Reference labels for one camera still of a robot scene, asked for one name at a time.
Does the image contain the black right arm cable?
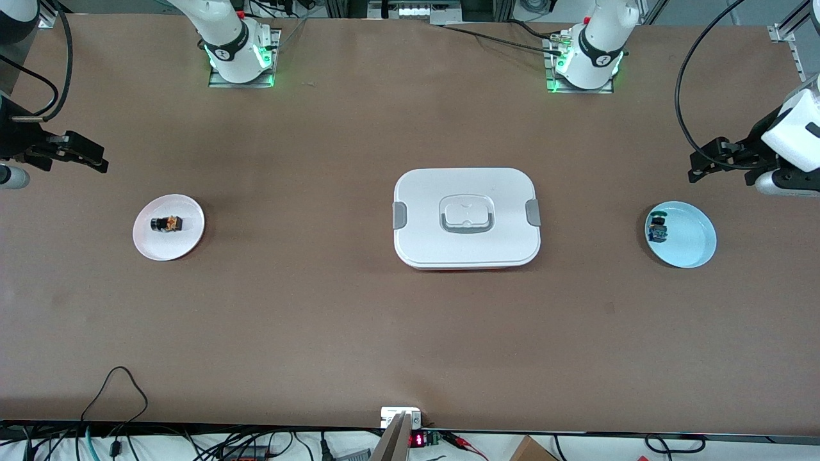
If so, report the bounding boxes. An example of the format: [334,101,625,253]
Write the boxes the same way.
[0,0,73,124]

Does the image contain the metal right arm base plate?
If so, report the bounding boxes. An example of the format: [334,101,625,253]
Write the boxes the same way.
[208,29,283,89]

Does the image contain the black cable to arm base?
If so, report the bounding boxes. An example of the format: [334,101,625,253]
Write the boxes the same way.
[442,20,566,56]

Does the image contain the white mounting bracket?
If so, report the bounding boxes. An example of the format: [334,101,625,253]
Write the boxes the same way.
[381,407,422,428]

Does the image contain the light blue round plate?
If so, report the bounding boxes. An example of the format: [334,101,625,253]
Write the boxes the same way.
[644,201,717,268]

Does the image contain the red clip test leads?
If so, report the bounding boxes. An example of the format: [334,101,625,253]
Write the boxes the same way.
[445,430,491,461]

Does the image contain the black looped table cable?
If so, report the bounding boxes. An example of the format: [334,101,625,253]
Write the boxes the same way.
[80,366,149,444]

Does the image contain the white lit control box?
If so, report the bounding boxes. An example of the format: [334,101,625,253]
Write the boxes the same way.
[368,0,462,25]

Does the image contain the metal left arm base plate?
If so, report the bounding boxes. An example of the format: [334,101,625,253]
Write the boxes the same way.
[545,35,614,95]

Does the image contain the brown cardboard box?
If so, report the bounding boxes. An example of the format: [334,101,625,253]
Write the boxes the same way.
[509,435,559,461]

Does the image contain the pink round plate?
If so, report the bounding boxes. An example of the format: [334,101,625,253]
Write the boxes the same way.
[133,194,206,262]

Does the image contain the black cable loop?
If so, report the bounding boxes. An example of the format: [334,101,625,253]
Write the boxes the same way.
[644,434,707,454]

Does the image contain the aluminium profile bar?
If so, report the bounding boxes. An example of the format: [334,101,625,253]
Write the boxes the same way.
[370,413,412,461]

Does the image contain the white lunch box grey clips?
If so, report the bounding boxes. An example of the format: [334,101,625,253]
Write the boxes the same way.
[392,168,542,271]

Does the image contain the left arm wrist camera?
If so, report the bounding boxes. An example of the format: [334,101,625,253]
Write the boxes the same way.
[755,168,820,197]

